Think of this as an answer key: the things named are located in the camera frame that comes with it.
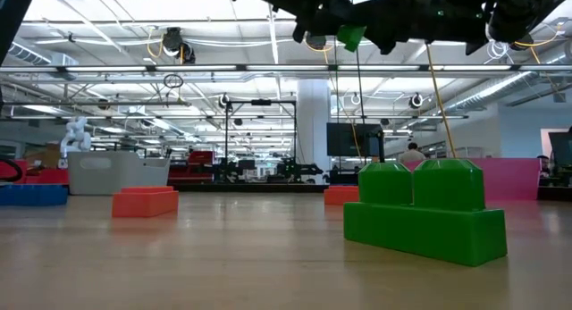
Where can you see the black metal robot rig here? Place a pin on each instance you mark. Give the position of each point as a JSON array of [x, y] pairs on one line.
[[261, 102]]

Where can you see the red cart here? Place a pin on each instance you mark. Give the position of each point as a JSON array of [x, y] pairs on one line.
[[199, 160]]

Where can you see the silver ceiling duct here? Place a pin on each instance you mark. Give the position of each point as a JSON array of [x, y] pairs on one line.
[[491, 89]]

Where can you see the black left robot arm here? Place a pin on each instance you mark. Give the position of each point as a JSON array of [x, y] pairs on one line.
[[9, 10]]

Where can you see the grey translucent plastic bin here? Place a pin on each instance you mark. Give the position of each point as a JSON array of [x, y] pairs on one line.
[[118, 173]]

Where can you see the person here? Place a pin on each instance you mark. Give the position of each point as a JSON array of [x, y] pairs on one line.
[[412, 154], [544, 165]]

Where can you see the red low cabinet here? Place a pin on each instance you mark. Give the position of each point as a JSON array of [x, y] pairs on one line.
[[44, 176]]

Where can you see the blue building block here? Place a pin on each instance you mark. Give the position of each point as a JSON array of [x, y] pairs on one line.
[[33, 195]]

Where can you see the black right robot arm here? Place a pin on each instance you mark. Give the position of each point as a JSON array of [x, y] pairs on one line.
[[514, 10]]

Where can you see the black monitor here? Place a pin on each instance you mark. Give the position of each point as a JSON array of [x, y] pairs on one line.
[[561, 149], [348, 140]]

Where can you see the orange building block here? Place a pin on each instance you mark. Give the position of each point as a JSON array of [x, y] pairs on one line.
[[145, 203], [340, 196]]

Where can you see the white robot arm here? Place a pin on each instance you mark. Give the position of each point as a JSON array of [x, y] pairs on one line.
[[73, 136]]

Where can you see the white pillar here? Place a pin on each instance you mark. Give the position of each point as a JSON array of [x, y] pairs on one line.
[[313, 122]]

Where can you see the green building block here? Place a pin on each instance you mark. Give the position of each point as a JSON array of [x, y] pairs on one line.
[[350, 36], [424, 229]]

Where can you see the cardboard box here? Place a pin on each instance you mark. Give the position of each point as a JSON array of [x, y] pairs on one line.
[[44, 156]]

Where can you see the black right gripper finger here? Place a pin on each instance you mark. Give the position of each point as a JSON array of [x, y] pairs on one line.
[[384, 35], [317, 22]]

